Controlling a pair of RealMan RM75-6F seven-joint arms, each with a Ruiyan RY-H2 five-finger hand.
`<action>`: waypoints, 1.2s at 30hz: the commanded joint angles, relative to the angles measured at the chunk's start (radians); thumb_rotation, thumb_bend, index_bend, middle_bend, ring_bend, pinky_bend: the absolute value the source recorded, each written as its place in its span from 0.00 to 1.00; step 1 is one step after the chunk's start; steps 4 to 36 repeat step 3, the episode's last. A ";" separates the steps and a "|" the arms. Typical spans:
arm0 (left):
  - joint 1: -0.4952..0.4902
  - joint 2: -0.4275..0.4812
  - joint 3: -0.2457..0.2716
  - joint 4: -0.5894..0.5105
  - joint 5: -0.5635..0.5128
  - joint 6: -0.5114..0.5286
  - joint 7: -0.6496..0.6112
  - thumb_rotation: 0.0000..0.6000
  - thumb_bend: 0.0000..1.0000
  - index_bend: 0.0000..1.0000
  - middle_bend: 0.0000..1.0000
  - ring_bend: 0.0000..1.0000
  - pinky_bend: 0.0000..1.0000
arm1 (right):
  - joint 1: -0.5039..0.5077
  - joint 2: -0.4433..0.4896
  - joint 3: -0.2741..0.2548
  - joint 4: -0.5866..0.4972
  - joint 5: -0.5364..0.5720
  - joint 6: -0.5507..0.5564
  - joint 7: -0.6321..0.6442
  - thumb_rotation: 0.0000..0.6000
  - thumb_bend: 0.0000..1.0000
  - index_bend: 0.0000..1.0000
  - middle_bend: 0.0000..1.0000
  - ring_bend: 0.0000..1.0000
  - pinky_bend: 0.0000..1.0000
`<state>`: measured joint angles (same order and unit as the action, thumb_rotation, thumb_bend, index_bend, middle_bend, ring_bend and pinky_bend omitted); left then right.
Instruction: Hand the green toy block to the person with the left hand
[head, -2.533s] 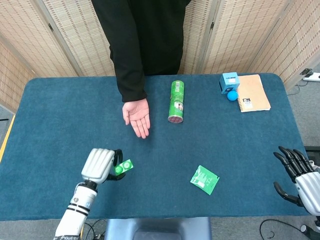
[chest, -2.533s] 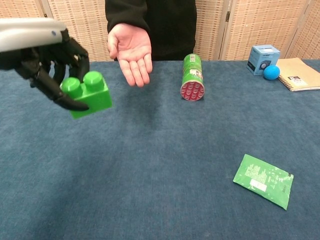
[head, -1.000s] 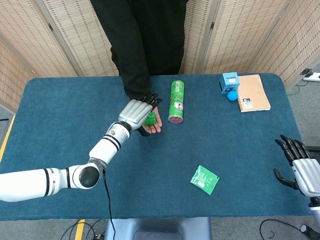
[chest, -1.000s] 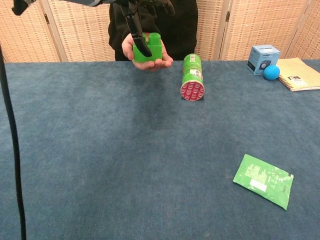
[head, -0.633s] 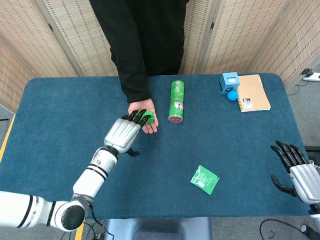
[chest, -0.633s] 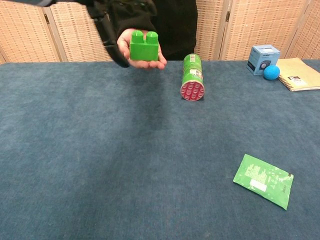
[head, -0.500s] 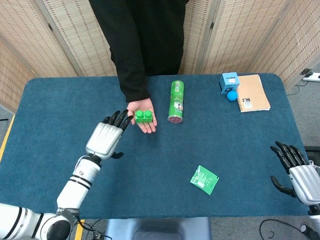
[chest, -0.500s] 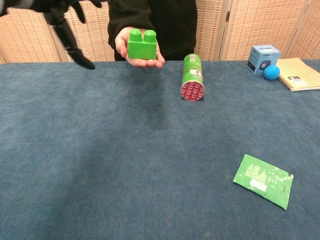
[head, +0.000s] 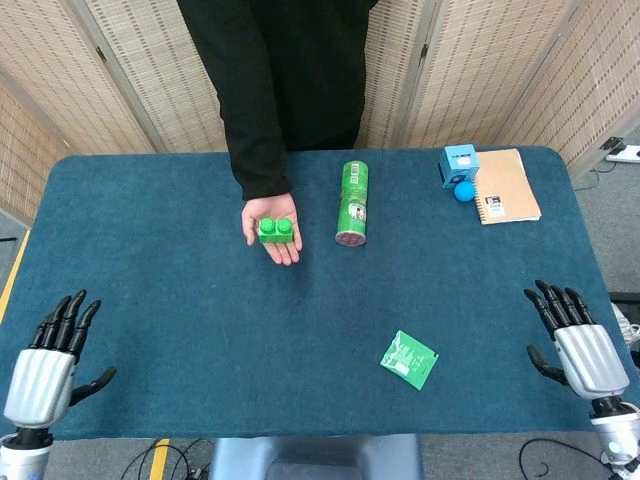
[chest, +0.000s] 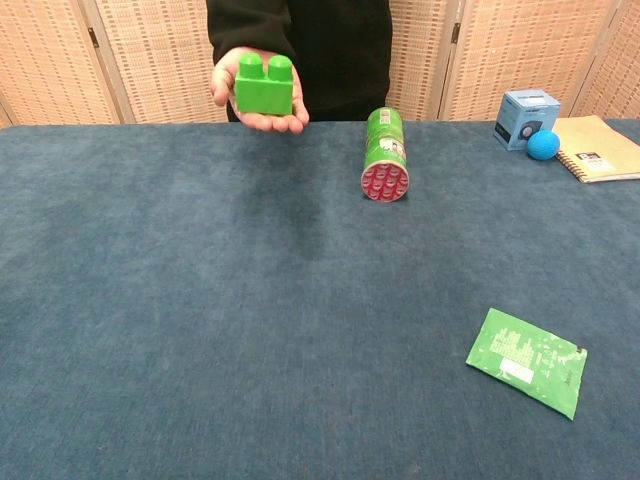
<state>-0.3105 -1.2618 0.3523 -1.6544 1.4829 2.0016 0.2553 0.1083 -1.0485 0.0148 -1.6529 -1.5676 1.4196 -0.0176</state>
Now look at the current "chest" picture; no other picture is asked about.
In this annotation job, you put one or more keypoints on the person's right hand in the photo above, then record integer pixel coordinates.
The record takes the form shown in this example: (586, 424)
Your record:
(222, 80)

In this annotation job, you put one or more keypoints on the green toy brick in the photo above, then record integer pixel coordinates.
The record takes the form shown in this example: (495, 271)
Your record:
(264, 92)

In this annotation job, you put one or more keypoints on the person's right forearm black sleeve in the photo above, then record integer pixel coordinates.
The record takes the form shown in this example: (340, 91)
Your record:
(250, 25)

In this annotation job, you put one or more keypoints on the person's torso black clothing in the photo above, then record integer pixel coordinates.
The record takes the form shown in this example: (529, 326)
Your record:
(340, 50)

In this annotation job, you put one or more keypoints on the woven bamboo folding screen panel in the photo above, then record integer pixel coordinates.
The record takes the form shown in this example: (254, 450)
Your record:
(160, 60)
(525, 45)
(4, 117)
(615, 70)
(420, 60)
(50, 60)

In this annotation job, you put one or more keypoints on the green cylindrical can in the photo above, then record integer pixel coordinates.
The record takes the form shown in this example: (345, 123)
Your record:
(385, 155)

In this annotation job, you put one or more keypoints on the blue tablecloth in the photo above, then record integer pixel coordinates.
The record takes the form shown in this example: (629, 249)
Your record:
(250, 300)

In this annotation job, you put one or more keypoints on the light blue cardboard box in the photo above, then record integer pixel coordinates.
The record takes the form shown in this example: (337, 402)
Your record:
(520, 115)

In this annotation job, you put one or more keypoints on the blue ball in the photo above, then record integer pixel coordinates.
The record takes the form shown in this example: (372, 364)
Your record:
(542, 145)

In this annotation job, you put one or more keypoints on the tan spiral notebook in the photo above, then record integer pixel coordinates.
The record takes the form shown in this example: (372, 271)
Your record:
(600, 147)

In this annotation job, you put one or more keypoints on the green foil sachet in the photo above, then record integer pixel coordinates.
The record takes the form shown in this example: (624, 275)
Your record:
(525, 362)

